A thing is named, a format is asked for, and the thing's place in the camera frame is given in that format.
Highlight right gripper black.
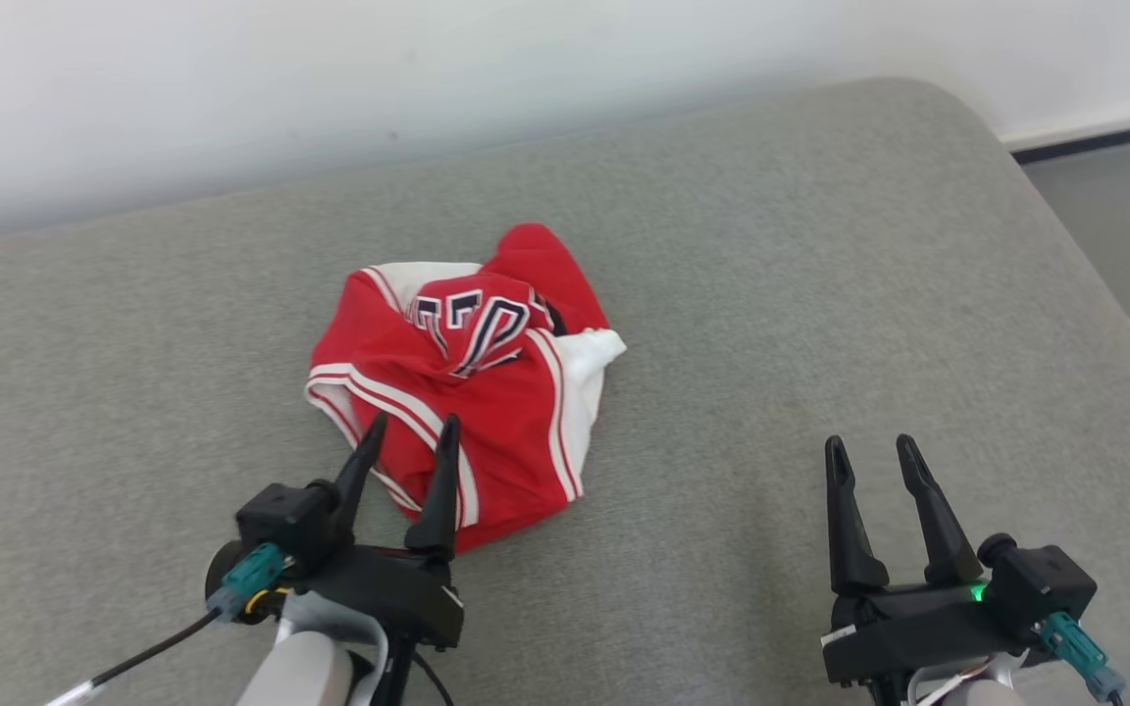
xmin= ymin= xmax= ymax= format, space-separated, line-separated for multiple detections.
xmin=820 ymin=433 xmax=1029 ymax=685

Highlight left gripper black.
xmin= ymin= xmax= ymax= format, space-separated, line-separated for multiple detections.
xmin=290 ymin=412 xmax=466 ymax=651

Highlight red basketball jersey garment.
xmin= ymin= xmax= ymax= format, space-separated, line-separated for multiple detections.
xmin=304 ymin=223 xmax=627 ymax=553

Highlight grey fabric sofa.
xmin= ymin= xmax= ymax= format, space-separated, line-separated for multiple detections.
xmin=0 ymin=76 xmax=1130 ymax=706

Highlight dark baseboard strip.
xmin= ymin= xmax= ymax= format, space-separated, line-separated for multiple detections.
xmin=1008 ymin=118 xmax=1130 ymax=165

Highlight right camera cable teal connector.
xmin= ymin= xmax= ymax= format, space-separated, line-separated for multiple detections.
xmin=1036 ymin=612 xmax=1128 ymax=706

